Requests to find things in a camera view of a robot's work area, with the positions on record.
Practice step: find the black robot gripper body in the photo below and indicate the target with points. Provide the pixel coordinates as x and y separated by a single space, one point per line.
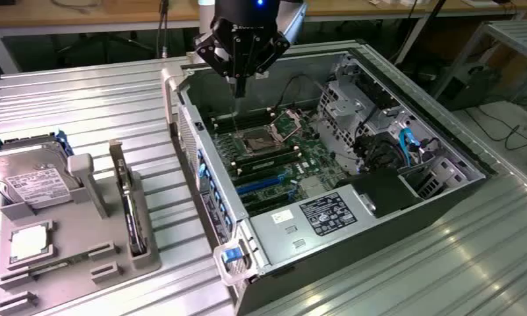
245 19

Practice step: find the graphics card with metal bracket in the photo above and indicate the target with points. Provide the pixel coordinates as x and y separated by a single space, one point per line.
133 214

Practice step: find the black tripod base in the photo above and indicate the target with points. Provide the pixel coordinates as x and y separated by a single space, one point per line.
109 42

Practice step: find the metal socket cover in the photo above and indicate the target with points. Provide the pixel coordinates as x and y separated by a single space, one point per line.
289 123

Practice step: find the wooden desk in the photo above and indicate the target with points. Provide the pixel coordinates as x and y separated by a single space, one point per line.
25 16
377 10

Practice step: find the silver disk bay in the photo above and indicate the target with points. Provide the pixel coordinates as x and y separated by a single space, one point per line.
337 131

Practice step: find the CPU socket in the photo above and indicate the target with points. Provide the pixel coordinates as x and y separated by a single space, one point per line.
258 143

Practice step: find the blue card clip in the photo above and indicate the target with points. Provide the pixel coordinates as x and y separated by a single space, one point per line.
214 199
200 155
228 224
202 171
221 211

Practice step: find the black RAM slot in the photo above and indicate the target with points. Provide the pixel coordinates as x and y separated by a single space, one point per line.
262 159
261 156

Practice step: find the installed green RAM stick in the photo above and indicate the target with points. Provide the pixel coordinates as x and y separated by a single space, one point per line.
266 164

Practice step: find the green motherboard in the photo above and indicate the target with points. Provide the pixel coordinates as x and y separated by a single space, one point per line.
316 161

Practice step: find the long black expansion slot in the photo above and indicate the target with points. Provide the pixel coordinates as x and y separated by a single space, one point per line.
252 177
265 199

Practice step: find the blue expansion slot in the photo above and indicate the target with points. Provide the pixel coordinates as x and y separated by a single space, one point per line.
256 186

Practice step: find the black box under desk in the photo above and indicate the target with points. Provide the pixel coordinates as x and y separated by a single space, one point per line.
465 85

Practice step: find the black plastic cover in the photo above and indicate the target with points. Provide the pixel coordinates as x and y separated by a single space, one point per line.
377 191

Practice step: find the metal slat side table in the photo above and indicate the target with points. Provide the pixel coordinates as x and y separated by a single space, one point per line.
513 36

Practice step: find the hard disk with blue carrier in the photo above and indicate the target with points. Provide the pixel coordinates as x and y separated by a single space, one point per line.
30 184

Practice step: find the silver power supply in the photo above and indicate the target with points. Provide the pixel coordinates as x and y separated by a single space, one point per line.
280 237

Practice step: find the blue case latch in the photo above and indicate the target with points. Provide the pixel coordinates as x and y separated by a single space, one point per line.
229 255

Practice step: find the open black PC case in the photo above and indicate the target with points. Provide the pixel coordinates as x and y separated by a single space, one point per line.
421 230

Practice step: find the grey parts rack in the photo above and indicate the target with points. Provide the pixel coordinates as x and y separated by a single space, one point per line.
69 250

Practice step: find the silver CPU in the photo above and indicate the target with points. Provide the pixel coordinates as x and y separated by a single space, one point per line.
30 242

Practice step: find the loose green RAM stick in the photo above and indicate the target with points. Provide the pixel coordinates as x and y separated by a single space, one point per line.
58 265

